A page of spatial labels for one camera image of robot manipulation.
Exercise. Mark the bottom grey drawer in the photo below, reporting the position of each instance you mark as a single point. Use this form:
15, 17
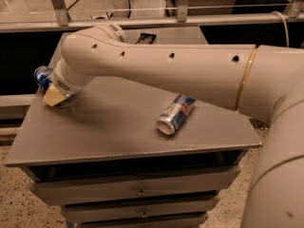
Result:
168, 221

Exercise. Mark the blue pepsi can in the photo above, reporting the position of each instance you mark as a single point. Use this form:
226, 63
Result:
42, 77

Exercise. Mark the middle grey drawer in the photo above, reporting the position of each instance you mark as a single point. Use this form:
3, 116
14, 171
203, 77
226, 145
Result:
148, 208

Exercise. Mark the metal railing frame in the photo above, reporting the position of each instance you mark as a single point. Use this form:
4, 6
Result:
45, 15

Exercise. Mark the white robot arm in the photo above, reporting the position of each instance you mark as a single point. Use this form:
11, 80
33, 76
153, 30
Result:
266, 83

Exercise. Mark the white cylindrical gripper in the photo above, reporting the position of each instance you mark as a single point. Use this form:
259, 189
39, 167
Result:
61, 85

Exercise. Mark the grey drawer cabinet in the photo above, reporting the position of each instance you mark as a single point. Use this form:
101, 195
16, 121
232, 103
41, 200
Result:
109, 130

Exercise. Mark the red bull can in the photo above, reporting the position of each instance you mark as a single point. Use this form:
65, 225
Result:
175, 114

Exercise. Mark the grey drawer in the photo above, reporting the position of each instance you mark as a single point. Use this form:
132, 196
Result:
168, 221
148, 208
135, 186

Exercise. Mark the top grey drawer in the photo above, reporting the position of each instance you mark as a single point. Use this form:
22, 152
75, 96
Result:
135, 186

